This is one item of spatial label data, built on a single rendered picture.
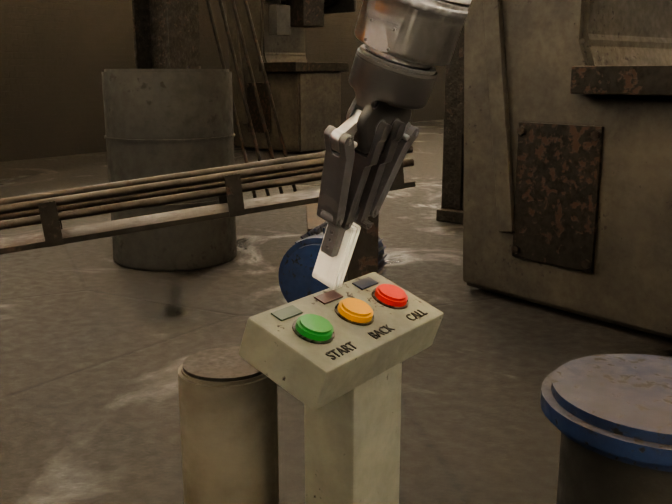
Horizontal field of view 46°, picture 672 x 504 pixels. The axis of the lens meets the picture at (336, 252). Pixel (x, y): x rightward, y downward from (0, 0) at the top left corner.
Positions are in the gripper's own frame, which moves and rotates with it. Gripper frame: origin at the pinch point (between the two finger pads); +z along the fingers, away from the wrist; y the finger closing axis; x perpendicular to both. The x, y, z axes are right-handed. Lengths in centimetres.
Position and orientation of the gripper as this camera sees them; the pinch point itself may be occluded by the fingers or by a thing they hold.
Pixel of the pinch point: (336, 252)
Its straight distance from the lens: 78.4
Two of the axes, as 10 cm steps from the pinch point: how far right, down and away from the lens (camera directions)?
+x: 7.6, 4.6, -4.6
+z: -2.8, 8.7, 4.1
